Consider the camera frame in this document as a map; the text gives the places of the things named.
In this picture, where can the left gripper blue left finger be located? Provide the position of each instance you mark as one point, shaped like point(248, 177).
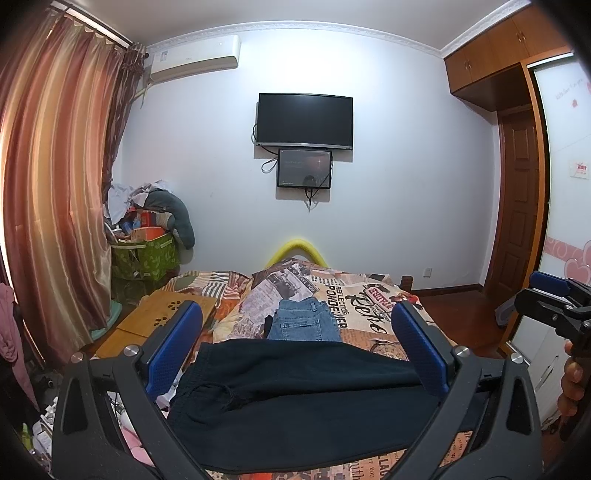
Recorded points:
point(166, 349)

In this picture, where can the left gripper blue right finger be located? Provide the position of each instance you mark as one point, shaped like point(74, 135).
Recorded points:
point(426, 347)

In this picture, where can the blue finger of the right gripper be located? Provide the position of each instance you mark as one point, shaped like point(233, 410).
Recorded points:
point(550, 284)

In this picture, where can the dark navy fleece pants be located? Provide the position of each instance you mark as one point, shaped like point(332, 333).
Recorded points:
point(260, 406)

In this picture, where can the person's right hand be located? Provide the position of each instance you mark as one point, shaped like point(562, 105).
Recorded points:
point(571, 390)

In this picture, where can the bamboo folding lap desk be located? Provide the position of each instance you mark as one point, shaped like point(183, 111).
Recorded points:
point(153, 311)

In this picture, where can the brown wooden door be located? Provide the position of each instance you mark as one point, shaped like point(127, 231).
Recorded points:
point(518, 206)

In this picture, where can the grey bin on floor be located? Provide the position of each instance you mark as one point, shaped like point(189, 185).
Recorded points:
point(505, 312)

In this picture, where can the green patterned storage bag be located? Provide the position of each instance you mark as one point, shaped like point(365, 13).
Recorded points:
point(149, 260)

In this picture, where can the folded blue jeans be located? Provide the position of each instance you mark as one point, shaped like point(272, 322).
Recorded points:
point(305, 320)

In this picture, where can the newspaper print bed blanket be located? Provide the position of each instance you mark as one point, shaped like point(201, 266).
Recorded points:
point(360, 303)

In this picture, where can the yellow curved headboard pad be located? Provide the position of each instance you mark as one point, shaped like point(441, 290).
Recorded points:
point(297, 246)

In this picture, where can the wooden overhead cabinet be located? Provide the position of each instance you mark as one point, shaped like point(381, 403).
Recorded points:
point(489, 71)

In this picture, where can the striped pink orange curtain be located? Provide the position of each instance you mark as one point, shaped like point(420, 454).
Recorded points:
point(66, 94)

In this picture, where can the wooden bed post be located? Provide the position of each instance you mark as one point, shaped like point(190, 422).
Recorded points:
point(406, 283)

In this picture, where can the small black wall monitor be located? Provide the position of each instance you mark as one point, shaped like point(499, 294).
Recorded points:
point(304, 169)

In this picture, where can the large black wall television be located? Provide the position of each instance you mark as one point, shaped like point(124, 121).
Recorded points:
point(304, 120)

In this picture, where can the white wall air conditioner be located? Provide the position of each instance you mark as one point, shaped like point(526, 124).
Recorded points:
point(193, 58)

